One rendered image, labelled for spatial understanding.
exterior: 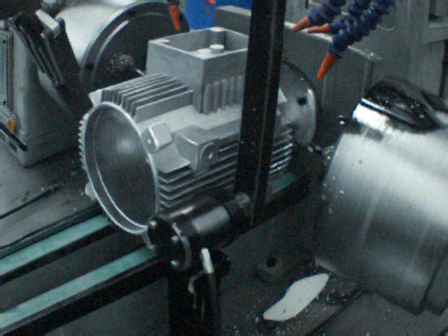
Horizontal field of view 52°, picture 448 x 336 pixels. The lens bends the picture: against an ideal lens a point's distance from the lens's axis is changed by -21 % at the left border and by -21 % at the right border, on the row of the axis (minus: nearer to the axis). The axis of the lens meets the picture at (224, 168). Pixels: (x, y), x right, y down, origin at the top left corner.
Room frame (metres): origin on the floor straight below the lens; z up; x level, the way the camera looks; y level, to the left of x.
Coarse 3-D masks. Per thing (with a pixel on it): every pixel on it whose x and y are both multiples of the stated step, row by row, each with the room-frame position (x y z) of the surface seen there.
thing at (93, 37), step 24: (96, 0) 0.86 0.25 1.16; (120, 0) 0.83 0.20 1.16; (144, 0) 0.82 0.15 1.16; (72, 24) 0.81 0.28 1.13; (96, 24) 0.77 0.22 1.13; (120, 24) 0.79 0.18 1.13; (144, 24) 0.82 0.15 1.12; (168, 24) 0.86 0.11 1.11; (72, 48) 0.76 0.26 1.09; (96, 48) 0.75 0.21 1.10; (120, 48) 0.78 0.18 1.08; (144, 48) 0.82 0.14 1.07; (96, 72) 0.75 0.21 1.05; (120, 72) 0.76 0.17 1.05; (48, 96) 0.84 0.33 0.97
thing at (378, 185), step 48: (384, 96) 0.49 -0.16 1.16; (432, 96) 0.51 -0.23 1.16; (336, 144) 0.47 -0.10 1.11; (384, 144) 0.44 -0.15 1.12; (432, 144) 0.42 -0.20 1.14; (336, 192) 0.44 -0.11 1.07; (384, 192) 0.41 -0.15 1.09; (432, 192) 0.39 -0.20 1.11; (336, 240) 0.43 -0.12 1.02; (384, 240) 0.39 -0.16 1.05; (432, 240) 0.36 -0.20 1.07; (384, 288) 0.39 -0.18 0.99; (432, 288) 0.35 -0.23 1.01
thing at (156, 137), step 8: (96, 96) 0.58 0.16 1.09; (280, 96) 0.63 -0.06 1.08; (96, 104) 0.57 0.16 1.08; (280, 104) 0.62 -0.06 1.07; (88, 112) 0.58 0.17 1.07; (152, 128) 0.49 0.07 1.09; (160, 128) 0.50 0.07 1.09; (168, 128) 0.51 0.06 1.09; (144, 136) 0.50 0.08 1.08; (152, 136) 0.49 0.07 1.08; (160, 136) 0.49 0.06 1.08; (168, 136) 0.50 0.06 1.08; (152, 144) 0.49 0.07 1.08; (160, 144) 0.49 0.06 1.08; (168, 144) 0.49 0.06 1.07; (152, 152) 0.49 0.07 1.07; (88, 184) 0.58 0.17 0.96; (88, 192) 0.58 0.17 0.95; (96, 200) 0.58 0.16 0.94; (144, 240) 0.50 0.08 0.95
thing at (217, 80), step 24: (168, 48) 0.60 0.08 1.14; (192, 48) 0.68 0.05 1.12; (216, 48) 0.64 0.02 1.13; (240, 48) 0.68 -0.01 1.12; (168, 72) 0.60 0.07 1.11; (192, 72) 0.57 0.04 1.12; (216, 72) 0.58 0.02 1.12; (240, 72) 0.61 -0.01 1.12; (216, 96) 0.57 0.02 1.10; (240, 96) 0.60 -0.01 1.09
